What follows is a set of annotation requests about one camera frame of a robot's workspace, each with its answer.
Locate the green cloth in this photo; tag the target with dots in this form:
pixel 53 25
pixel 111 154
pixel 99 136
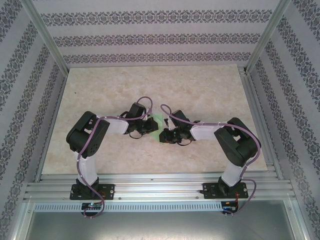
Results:
pixel 157 137

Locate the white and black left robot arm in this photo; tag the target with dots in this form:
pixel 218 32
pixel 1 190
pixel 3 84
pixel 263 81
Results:
pixel 115 126

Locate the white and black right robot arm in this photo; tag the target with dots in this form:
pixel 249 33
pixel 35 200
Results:
pixel 205 132

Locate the grey metal sheet panel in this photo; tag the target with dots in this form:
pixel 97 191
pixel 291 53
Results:
pixel 160 226

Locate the small circuit board green light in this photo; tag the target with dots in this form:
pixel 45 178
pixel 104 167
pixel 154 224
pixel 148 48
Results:
pixel 92 205

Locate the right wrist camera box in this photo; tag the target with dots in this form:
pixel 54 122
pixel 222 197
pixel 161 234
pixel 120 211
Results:
pixel 167 123

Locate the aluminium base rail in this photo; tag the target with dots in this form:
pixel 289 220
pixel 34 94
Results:
pixel 160 190

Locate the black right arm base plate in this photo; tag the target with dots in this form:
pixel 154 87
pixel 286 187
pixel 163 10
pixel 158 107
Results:
pixel 210 191

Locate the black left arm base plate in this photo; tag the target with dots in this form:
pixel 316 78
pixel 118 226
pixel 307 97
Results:
pixel 108 191

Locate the aluminium side rail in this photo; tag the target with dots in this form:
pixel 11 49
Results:
pixel 250 87
pixel 50 130

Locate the aluminium frame post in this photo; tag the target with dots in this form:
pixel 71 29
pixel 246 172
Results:
pixel 51 42
pixel 266 37

